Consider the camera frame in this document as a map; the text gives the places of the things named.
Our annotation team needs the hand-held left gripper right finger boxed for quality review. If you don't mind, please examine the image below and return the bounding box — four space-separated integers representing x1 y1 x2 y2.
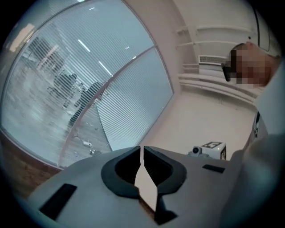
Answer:
143 146 187 195

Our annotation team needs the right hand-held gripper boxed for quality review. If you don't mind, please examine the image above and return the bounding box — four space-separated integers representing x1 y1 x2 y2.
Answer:
188 141 227 161

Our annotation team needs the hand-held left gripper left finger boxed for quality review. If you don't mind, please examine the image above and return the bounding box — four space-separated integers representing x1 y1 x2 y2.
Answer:
101 146 142 199

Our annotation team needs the person's light short-sleeved shirt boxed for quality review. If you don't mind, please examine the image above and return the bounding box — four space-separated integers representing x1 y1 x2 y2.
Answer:
244 55 285 156

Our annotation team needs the black office chair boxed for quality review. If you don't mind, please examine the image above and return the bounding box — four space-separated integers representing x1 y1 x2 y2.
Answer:
69 81 106 125
47 73 78 109

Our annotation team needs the long ceiling air vent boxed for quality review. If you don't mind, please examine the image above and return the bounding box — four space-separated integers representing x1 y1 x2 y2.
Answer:
198 55 230 65

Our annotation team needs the person's head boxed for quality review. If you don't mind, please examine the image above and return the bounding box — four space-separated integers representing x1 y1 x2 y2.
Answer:
229 43 278 88

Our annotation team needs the rectangular black-framed ceiling light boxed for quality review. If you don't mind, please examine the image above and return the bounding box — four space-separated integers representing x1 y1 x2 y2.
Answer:
255 10 272 52

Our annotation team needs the black head-worn camera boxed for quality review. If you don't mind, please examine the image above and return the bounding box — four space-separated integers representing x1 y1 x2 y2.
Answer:
221 61 232 82

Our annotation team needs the glass partition frame post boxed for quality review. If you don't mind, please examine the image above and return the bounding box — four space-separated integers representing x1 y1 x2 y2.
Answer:
57 45 158 168

